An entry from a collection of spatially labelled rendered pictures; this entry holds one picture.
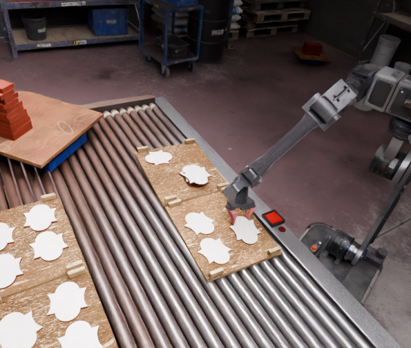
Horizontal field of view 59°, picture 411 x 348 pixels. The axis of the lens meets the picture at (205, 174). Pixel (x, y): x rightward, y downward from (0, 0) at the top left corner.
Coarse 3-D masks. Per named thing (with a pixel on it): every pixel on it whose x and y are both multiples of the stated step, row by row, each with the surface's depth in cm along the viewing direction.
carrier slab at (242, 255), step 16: (176, 208) 160; (192, 208) 161; (208, 208) 162; (224, 208) 163; (176, 224) 152; (224, 224) 156; (256, 224) 158; (192, 240) 147; (224, 240) 149; (240, 240) 150; (272, 240) 152; (192, 256) 142; (240, 256) 143; (256, 256) 144; (272, 256) 146; (208, 272) 136; (224, 272) 137
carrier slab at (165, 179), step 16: (176, 144) 197; (192, 144) 199; (144, 160) 183; (176, 160) 186; (192, 160) 188; (208, 160) 189; (160, 176) 175; (176, 176) 177; (160, 192) 167; (176, 192) 168; (192, 192) 169; (208, 192) 170
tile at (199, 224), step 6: (186, 216) 156; (192, 216) 156; (198, 216) 156; (204, 216) 157; (186, 222) 154; (192, 222) 153; (198, 222) 154; (204, 222) 154; (210, 222) 154; (192, 228) 151; (198, 228) 151; (204, 228) 152; (210, 228) 152; (198, 234) 150; (204, 234) 150
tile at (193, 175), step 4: (188, 168) 177; (192, 168) 177; (196, 168) 177; (200, 168) 178; (188, 172) 175; (192, 172) 175; (196, 172) 175; (200, 172) 176; (204, 172) 176; (184, 176) 172; (188, 176) 172; (192, 176) 173; (196, 176) 173; (200, 176) 173; (204, 176) 174; (208, 176) 174; (192, 180) 170; (196, 180) 171; (200, 180) 171; (204, 180) 171; (200, 184) 169; (204, 184) 170
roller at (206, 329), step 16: (96, 144) 192; (112, 176) 175; (128, 192) 167; (128, 208) 162; (144, 224) 153; (160, 256) 142; (176, 272) 136; (176, 288) 133; (192, 304) 127; (208, 336) 119
